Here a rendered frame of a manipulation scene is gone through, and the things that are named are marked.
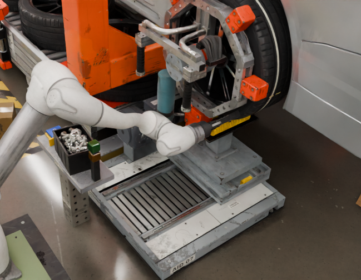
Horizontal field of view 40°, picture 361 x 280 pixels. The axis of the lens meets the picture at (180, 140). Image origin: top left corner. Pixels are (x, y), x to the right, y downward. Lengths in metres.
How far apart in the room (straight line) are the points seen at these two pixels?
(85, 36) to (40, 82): 0.64
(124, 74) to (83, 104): 0.97
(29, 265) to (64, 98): 0.72
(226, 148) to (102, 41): 0.87
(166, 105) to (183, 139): 0.39
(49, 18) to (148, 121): 1.49
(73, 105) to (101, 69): 0.87
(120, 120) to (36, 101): 0.30
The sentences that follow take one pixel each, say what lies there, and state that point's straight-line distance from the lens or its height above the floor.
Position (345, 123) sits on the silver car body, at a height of 0.86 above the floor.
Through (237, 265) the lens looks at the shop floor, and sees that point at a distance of 2.53.
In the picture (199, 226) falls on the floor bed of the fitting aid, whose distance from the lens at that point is 2.55.
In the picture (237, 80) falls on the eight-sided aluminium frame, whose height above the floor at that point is 0.86.
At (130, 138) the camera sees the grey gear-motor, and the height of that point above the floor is 0.32.
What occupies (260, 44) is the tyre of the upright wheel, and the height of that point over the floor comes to 1.02.
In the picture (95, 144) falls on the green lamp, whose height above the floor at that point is 0.66.
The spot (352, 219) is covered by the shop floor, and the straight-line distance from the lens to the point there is 2.91.
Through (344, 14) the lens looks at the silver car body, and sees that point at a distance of 1.91.
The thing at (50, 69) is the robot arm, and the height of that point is 1.04.
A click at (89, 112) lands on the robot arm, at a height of 0.96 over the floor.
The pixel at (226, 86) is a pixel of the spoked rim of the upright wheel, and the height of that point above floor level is 0.71.
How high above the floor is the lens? 1.99
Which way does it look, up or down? 39 degrees down
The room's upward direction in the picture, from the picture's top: 4 degrees clockwise
